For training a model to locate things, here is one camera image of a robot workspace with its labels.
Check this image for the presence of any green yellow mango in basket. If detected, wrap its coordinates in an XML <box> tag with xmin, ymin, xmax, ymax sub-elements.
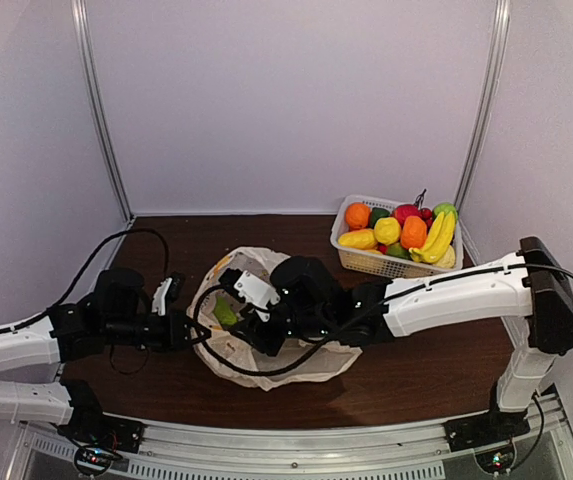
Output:
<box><xmin>385</xmin><ymin>242</ymin><xmax>411</xmax><ymax>260</ymax></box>

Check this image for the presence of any left black cable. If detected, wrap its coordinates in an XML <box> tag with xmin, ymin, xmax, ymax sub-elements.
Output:
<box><xmin>0</xmin><ymin>228</ymin><xmax>171</xmax><ymax>341</ymax></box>

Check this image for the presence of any yellow lemon in basket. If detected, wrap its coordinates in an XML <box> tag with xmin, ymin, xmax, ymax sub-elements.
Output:
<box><xmin>434</xmin><ymin>245</ymin><xmax>456</xmax><ymax>269</ymax></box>

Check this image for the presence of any black cable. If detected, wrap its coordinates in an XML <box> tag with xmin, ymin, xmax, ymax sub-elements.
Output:
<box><xmin>0</xmin><ymin>228</ymin><xmax>171</xmax><ymax>341</ymax></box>
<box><xmin>192</xmin><ymin>264</ymin><xmax>573</xmax><ymax>377</ymax></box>

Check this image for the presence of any green apple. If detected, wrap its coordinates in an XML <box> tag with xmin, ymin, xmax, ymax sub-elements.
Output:
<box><xmin>433</xmin><ymin>202</ymin><xmax>458</xmax><ymax>218</ymax></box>

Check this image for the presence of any orange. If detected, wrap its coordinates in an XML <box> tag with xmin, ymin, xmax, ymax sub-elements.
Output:
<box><xmin>344</xmin><ymin>202</ymin><xmax>371</xmax><ymax>230</ymax></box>
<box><xmin>400</xmin><ymin>216</ymin><xmax>427</xmax><ymax>249</ymax></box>

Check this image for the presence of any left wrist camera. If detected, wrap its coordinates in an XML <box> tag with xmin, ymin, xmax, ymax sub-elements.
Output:
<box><xmin>151</xmin><ymin>272</ymin><xmax>186</xmax><ymax>317</ymax></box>

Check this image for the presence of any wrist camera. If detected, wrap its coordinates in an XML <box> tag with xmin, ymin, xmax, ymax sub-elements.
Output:
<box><xmin>151</xmin><ymin>272</ymin><xmax>186</xmax><ymax>317</ymax></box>
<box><xmin>219</xmin><ymin>269</ymin><xmax>280</xmax><ymax>323</ymax></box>

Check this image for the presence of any aluminium front rail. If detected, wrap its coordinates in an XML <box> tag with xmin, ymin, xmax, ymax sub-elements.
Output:
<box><xmin>5</xmin><ymin>394</ymin><xmax>573</xmax><ymax>480</ymax></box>

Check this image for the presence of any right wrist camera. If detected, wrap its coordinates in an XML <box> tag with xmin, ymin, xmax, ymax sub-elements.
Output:
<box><xmin>219</xmin><ymin>269</ymin><xmax>280</xmax><ymax>323</ymax></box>

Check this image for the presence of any red apple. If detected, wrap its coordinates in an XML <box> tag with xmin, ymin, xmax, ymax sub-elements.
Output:
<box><xmin>392</xmin><ymin>204</ymin><xmax>423</xmax><ymax>227</ymax></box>

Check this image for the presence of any green lime in basket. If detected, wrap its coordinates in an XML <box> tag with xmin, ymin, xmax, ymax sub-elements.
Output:
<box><xmin>368</xmin><ymin>207</ymin><xmax>391</xmax><ymax>228</ymax></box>

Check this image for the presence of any small green fruit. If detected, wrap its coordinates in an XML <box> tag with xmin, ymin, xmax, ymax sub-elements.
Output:
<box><xmin>213</xmin><ymin>297</ymin><xmax>238</xmax><ymax>329</ymax></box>

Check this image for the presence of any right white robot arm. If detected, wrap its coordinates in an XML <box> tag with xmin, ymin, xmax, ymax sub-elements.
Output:
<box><xmin>226</xmin><ymin>237</ymin><xmax>573</xmax><ymax>442</ymax></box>

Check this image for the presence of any aluminium corner post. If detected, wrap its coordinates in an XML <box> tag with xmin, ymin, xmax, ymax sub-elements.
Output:
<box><xmin>71</xmin><ymin>0</ymin><xmax>135</xmax><ymax>223</ymax></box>
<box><xmin>455</xmin><ymin>0</ymin><xmax>512</xmax><ymax>212</ymax></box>

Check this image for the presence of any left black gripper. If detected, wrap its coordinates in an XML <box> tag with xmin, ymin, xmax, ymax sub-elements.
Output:
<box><xmin>103</xmin><ymin>307</ymin><xmax>211</xmax><ymax>353</ymax></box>

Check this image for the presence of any right black cable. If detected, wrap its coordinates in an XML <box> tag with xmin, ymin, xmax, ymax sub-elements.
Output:
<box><xmin>192</xmin><ymin>264</ymin><xmax>573</xmax><ymax>377</ymax></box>

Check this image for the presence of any yellow banana bunch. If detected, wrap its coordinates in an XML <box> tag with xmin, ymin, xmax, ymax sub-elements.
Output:
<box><xmin>409</xmin><ymin>212</ymin><xmax>457</xmax><ymax>264</ymax></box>

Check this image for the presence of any right aluminium corner post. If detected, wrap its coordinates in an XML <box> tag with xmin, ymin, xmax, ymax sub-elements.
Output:
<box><xmin>455</xmin><ymin>0</ymin><xmax>512</xmax><ymax>212</ymax></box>

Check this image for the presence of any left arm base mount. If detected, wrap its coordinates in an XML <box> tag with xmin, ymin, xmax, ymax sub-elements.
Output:
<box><xmin>54</xmin><ymin>409</ymin><xmax>144</xmax><ymax>477</ymax></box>

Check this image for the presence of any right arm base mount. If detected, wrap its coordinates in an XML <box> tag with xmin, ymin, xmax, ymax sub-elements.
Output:
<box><xmin>443</xmin><ymin>412</ymin><xmax>530</xmax><ymax>476</ymax></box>

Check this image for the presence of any orange in basket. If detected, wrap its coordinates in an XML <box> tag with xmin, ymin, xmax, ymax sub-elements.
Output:
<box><xmin>344</xmin><ymin>202</ymin><xmax>371</xmax><ymax>230</ymax></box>

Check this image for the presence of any beige plastic bag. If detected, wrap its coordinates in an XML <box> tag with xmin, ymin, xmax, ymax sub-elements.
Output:
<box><xmin>188</xmin><ymin>246</ymin><xmax>362</xmax><ymax>392</ymax></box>

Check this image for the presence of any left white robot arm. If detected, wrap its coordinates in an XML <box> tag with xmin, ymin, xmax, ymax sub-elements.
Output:
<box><xmin>0</xmin><ymin>268</ymin><xmax>210</xmax><ymax>444</ymax></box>

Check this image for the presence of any left aluminium corner post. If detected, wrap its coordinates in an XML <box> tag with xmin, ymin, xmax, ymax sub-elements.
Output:
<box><xmin>71</xmin><ymin>0</ymin><xmax>135</xmax><ymax>223</ymax></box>

